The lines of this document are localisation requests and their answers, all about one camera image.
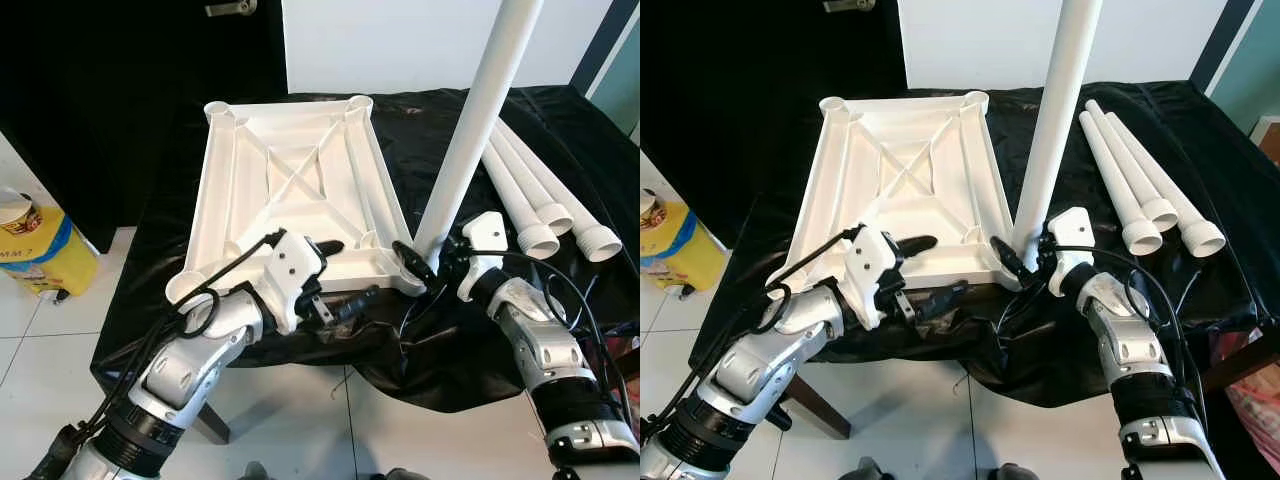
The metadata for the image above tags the white plastic table leg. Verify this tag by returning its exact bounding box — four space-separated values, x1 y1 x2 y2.
1085 98 1181 233
412 0 546 269
482 140 561 261
500 118 623 263
490 120 576 237
1105 110 1226 259
1078 110 1163 256
1010 0 1104 271

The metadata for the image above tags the pink plastic bag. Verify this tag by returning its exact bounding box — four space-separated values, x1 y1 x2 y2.
1210 330 1280 471

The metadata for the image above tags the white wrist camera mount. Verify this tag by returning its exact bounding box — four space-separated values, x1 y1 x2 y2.
848 222 906 331
458 212 511 301
255 228 326 336
1045 207 1096 296

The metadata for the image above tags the yellow carton box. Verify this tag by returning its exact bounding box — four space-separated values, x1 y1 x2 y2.
640 200 713 291
0 205 101 298

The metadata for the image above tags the brown wooden table leg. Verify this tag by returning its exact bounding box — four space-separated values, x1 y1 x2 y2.
195 400 233 446
1200 345 1280 396
780 375 853 441

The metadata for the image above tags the black door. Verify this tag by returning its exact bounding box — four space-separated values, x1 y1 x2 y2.
0 0 289 256
640 0 906 246

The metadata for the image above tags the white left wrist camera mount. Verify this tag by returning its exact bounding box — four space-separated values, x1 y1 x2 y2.
255 228 326 336
848 222 906 331

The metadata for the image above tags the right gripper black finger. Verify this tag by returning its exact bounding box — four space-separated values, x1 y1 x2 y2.
395 241 439 289
990 239 1027 283

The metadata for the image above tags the dark grey frame post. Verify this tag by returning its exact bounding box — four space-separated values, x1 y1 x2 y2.
570 0 641 96
1190 0 1251 91

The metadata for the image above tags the black plastic cover sheet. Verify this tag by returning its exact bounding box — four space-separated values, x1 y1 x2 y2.
90 85 641 413
690 80 1280 409

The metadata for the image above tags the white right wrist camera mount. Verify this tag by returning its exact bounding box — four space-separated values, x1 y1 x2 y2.
1045 207 1096 296
458 212 511 301

